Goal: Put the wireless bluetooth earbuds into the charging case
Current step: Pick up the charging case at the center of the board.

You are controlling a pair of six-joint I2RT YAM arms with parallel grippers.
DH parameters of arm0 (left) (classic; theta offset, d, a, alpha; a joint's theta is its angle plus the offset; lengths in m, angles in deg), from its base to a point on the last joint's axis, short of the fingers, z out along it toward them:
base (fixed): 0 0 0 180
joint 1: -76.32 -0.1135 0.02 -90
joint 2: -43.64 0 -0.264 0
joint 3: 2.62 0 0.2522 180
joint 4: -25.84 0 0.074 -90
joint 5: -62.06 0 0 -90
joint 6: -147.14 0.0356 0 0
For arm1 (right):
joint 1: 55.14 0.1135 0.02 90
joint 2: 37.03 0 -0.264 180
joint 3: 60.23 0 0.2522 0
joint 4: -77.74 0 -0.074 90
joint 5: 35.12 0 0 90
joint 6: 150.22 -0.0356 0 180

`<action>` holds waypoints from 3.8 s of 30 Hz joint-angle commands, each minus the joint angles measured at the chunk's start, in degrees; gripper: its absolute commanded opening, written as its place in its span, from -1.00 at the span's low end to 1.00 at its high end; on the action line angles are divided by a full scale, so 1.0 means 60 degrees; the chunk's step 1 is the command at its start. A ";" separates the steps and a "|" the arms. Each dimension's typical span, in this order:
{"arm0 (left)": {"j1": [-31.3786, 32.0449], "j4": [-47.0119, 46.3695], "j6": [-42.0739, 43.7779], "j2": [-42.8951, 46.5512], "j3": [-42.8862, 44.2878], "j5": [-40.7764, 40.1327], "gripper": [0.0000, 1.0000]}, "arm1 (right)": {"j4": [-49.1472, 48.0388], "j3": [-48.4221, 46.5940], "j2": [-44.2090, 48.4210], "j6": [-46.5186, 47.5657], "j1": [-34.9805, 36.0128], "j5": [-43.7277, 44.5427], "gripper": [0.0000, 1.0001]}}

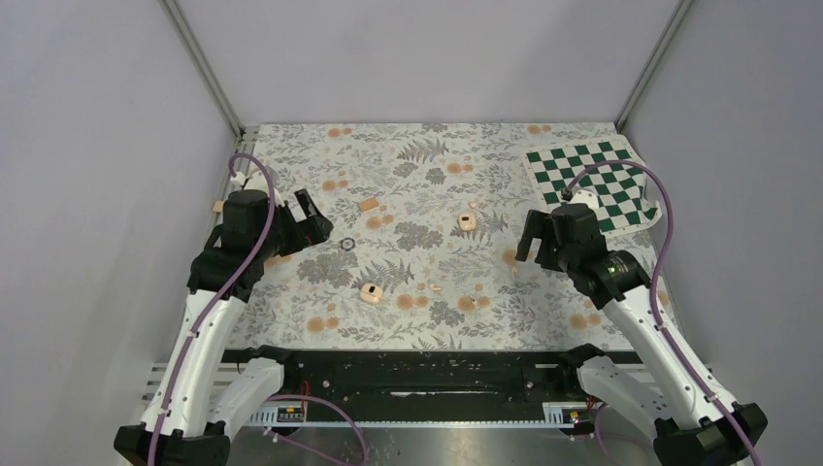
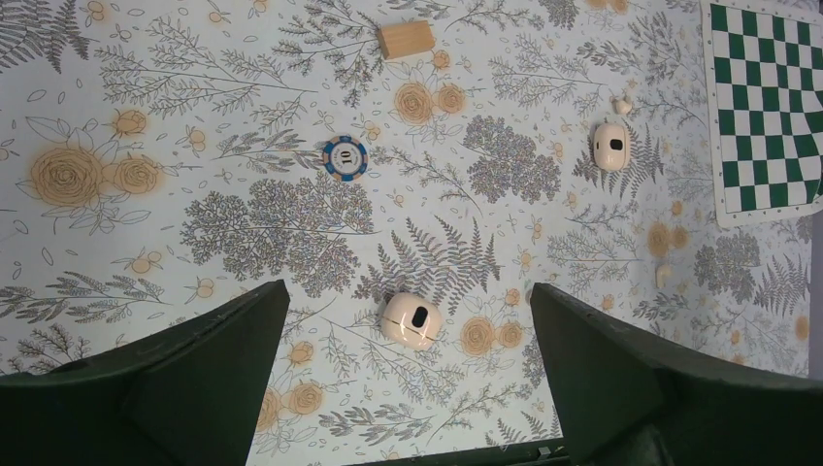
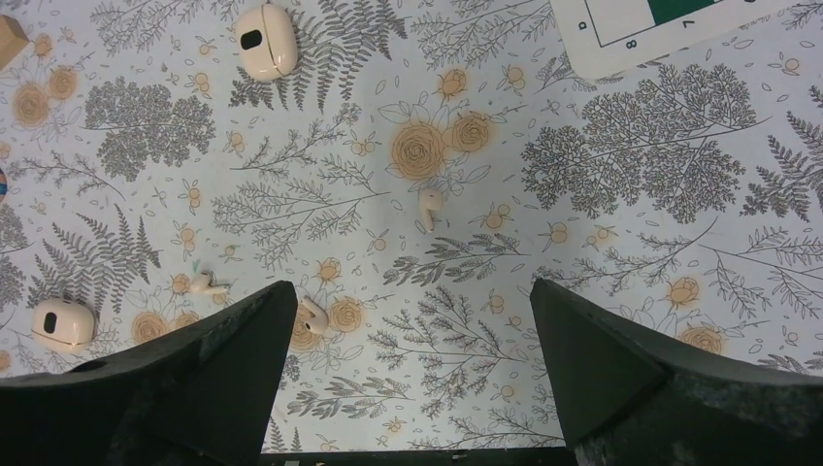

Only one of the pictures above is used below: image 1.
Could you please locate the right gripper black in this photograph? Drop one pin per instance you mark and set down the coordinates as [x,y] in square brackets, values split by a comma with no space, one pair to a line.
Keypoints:
[540,225]

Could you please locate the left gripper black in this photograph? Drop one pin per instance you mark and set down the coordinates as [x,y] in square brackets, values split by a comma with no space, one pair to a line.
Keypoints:
[311,231]

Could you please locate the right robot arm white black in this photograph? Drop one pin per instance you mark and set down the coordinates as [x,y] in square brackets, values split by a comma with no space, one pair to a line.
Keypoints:
[690,418]

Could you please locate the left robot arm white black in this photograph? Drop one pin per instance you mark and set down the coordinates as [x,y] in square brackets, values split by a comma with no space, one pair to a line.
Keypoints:
[184,423]

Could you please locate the blue poker chip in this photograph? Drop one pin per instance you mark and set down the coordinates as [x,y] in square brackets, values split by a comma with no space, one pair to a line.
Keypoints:
[348,244]

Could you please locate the green white checkered mat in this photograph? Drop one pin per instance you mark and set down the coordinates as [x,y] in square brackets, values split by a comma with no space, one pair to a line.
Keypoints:
[618,188]

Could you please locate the floral patterned table mat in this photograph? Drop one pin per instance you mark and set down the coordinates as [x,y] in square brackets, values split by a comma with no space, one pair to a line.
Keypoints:
[424,175]

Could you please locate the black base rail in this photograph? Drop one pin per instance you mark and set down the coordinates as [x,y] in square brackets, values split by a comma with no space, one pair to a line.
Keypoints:
[383,386]

